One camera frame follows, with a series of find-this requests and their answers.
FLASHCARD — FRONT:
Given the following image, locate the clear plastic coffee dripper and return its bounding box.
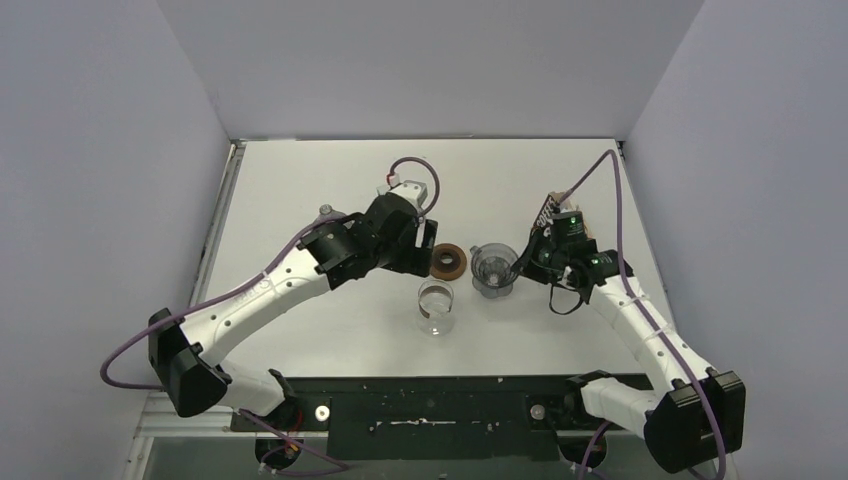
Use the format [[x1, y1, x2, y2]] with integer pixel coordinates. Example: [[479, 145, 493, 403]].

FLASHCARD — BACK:
[[469, 243, 518, 299]]

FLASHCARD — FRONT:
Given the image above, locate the clear glass carafe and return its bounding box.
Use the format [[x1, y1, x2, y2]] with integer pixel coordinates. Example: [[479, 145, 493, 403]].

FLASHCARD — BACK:
[[416, 279, 456, 337]]

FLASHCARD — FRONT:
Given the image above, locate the orange black coffee filter box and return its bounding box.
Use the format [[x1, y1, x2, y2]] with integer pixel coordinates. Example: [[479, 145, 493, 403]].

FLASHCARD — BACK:
[[530, 192, 590, 236]]

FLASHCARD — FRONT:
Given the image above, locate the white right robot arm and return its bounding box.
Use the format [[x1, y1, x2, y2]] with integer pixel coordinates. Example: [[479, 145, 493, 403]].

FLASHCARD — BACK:
[[512, 210, 746, 473]]

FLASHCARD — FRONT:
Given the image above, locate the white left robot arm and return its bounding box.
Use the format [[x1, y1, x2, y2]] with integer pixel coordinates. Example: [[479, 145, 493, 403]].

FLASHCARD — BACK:
[[148, 193, 438, 430]]

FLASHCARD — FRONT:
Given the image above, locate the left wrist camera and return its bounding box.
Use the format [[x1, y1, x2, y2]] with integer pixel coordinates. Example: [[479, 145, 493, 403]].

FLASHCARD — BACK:
[[387, 174, 428, 211]]

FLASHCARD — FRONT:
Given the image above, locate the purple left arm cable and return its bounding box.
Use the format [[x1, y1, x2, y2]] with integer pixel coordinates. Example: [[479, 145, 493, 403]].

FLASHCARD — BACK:
[[99, 156, 442, 478]]

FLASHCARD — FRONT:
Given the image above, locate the brown wooden ring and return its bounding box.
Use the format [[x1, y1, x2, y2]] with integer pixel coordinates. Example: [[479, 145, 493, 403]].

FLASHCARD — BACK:
[[429, 243, 468, 282]]

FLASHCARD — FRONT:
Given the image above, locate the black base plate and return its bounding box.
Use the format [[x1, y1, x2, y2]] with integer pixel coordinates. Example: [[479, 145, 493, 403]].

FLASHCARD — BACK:
[[163, 375, 670, 463]]

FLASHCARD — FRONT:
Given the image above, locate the aluminium rail frame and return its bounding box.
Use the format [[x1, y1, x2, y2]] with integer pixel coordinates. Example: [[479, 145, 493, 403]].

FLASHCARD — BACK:
[[122, 140, 333, 480]]

